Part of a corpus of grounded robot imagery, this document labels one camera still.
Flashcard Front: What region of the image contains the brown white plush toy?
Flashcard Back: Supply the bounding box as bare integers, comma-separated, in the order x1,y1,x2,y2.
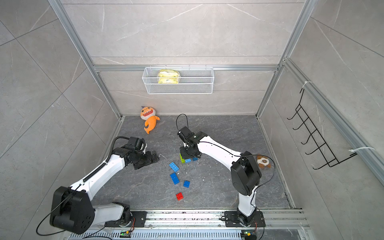
257,155,272,169

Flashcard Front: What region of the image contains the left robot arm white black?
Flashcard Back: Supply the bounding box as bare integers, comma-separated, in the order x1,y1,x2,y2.
48,137,160,234

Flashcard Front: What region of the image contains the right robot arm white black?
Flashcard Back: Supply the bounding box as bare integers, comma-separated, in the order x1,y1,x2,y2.
178,127,262,227

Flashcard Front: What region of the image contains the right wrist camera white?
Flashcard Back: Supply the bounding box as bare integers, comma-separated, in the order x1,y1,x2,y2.
178,127,194,145

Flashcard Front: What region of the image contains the light blue 2x4 lego brick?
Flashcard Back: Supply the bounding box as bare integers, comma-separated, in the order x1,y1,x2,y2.
169,162,179,173

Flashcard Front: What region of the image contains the lime green 2x4 lego brick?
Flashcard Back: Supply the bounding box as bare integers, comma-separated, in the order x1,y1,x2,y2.
179,154,186,164

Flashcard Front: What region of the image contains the red 2x2 lego brick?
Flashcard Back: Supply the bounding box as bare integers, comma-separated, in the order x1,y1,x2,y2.
176,192,184,201

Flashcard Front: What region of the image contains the dark blue 2x4 lego brick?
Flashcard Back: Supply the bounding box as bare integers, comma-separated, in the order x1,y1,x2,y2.
170,173,180,185

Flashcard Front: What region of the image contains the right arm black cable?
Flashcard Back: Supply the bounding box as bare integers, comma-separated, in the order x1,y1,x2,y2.
175,113,277,240

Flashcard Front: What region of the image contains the black wire hook rack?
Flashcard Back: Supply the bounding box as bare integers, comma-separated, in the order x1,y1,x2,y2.
287,89,358,170

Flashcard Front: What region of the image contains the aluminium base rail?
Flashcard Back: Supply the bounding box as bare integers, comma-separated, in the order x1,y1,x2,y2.
132,209,310,230

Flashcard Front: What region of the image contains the white wire mesh basket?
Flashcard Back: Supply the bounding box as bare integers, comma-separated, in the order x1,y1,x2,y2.
142,67,215,95

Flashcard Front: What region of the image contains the orange shark plush toy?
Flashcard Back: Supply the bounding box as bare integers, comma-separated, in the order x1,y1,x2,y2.
140,107,160,135

